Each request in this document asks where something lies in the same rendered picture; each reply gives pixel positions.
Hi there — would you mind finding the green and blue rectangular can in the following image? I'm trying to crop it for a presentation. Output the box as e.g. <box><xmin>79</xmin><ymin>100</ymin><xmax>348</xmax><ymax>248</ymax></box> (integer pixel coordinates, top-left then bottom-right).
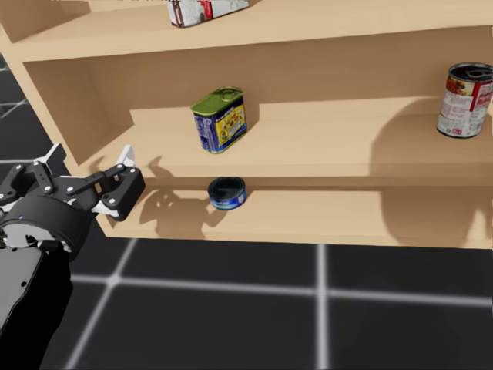
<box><xmin>190</xmin><ymin>86</ymin><xmax>248</xmax><ymax>155</ymax></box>

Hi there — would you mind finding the blue flat can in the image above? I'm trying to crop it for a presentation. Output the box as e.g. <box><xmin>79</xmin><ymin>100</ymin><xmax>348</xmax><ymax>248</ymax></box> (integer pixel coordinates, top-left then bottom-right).
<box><xmin>207</xmin><ymin>177</ymin><xmax>248</xmax><ymax>211</ymax></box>

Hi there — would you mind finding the red and white carton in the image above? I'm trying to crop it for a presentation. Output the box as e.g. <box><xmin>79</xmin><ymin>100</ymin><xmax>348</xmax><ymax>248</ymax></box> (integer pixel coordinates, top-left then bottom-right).
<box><xmin>166</xmin><ymin>0</ymin><xmax>250</xmax><ymax>29</ymax></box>

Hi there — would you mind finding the pale wooden shelf unit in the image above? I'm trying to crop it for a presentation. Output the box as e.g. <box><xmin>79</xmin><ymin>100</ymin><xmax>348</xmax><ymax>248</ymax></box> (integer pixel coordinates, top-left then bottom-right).
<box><xmin>0</xmin><ymin>0</ymin><xmax>493</xmax><ymax>250</ymax></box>

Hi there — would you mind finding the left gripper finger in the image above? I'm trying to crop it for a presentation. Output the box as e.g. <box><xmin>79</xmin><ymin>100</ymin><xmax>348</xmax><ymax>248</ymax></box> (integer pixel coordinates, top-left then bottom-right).
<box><xmin>0</xmin><ymin>143</ymin><xmax>68</xmax><ymax>206</ymax></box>
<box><xmin>65</xmin><ymin>144</ymin><xmax>147</xmax><ymax>223</ymax></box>

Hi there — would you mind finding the red and white can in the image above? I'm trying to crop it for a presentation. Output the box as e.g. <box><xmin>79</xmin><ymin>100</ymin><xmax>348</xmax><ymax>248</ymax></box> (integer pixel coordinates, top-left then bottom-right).
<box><xmin>435</xmin><ymin>62</ymin><xmax>493</xmax><ymax>139</ymax></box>

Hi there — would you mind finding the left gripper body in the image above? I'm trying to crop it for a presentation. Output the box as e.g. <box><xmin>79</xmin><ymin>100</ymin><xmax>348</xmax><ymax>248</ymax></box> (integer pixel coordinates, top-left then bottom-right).
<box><xmin>0</xmin><ymin>175</ymin><xmax>102</xmax><ymax>264</ymax></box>

